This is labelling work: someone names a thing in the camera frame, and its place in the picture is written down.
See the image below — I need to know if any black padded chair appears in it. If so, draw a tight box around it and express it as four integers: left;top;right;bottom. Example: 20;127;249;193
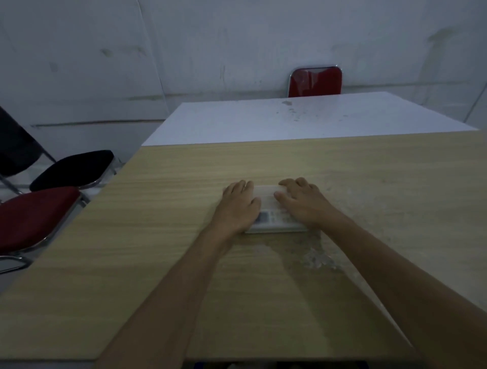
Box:
0;106;123;198

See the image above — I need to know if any white table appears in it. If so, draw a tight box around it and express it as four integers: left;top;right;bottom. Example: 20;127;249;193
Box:
142;91;479;147

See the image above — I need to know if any person's left forearm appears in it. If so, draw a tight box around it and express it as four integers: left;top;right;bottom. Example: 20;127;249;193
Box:
94;224;237;369

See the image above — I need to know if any person's right hand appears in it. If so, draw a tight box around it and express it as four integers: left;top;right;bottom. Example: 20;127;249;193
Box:
273;177;340;229

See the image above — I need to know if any red chair with chrome backrest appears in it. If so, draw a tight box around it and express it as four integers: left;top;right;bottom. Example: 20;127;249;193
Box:
288;66;343;98

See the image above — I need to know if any person's right forearm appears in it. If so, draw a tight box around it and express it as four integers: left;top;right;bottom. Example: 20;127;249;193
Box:
319;211;487;369

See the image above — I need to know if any person's left hand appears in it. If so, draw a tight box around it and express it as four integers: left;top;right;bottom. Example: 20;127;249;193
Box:
210;179;263;237

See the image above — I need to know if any red padded chair seat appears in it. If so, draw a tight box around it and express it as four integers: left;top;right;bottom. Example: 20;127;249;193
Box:
0;186;91;275

